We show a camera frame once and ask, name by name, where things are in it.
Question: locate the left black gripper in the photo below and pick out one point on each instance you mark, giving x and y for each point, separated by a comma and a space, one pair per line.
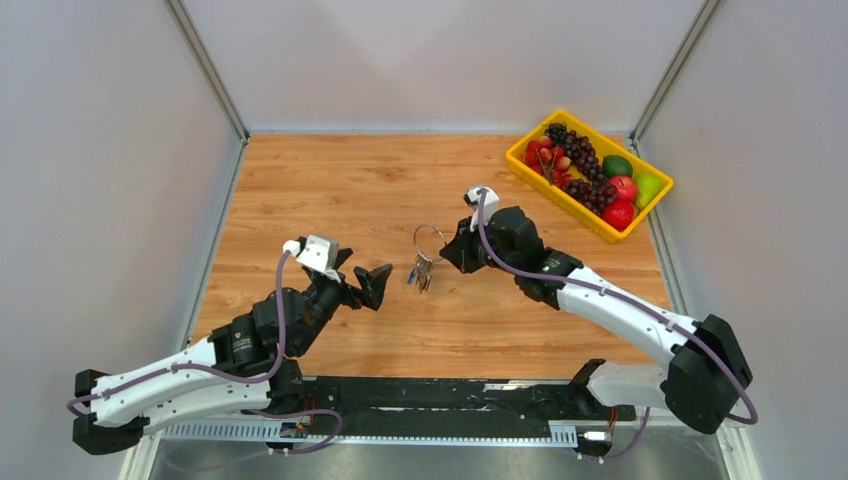
373, 281

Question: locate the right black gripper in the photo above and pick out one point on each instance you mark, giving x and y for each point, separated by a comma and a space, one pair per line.
458, 251

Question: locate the metal keyring with keys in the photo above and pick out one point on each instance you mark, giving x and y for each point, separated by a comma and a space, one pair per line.
420, 275

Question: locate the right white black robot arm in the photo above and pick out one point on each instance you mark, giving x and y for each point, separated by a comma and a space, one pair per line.
698, 371

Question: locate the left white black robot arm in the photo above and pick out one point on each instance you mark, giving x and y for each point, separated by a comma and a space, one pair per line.
246, 366

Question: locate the red strawberries cluster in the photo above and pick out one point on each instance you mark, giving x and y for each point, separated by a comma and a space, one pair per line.
548, 159

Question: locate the dark grape bunch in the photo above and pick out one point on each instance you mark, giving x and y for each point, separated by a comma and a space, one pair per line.
589, 187

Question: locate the red round fruit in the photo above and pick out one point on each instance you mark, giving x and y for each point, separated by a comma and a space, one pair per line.
619, 215

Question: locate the green lime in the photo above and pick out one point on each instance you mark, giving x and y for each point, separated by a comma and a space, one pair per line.
616, 165

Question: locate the red apple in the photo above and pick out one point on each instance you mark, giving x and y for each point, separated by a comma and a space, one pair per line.
626, 188

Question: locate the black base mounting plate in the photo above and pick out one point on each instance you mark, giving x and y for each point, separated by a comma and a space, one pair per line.
449, 408

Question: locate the green pear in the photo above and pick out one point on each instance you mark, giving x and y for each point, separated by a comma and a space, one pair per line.
648, 186

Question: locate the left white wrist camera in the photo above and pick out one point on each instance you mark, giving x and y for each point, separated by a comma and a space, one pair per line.
318, 254

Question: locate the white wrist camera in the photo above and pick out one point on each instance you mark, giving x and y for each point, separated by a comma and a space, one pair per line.
484, 202
318, 254

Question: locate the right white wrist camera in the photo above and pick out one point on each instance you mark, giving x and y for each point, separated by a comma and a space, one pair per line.
484, 202

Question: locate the aluminium rail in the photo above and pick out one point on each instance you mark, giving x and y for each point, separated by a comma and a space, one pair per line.
227, 413

